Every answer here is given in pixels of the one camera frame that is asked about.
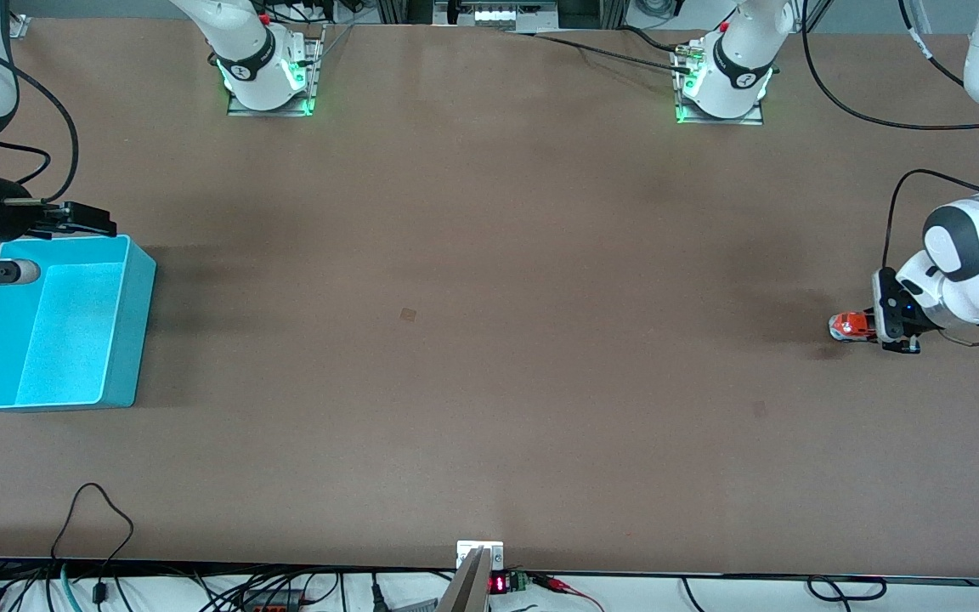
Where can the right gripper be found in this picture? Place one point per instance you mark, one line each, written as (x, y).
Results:
(14, 216)

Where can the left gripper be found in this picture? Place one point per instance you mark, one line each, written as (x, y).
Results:
(891, 316)

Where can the orange toy bus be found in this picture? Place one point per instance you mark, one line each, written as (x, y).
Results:
(851, 325)

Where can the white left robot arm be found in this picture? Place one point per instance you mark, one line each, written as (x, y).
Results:
(736, 68)

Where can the blue plastic box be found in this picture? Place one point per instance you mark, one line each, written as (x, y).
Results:
(73, 331)

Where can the red and black clip lead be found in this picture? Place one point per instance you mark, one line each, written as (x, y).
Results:
(562, 585)

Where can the red digit display module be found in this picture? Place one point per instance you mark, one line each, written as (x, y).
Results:
(500, 584)

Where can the aluminium corner bracket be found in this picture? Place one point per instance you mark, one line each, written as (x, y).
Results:
(20, 25)

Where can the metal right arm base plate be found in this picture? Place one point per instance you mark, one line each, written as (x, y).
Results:
(307, 93)

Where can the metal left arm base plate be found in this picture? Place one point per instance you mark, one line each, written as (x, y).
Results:
(753, 117)

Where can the aluminium frame with light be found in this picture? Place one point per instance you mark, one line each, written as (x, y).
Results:
(506, 14)

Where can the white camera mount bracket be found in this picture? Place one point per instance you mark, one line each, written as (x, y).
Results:
(466, 551)

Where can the grey metal camera bar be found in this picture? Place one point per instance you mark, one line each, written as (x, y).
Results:
(468, 586)

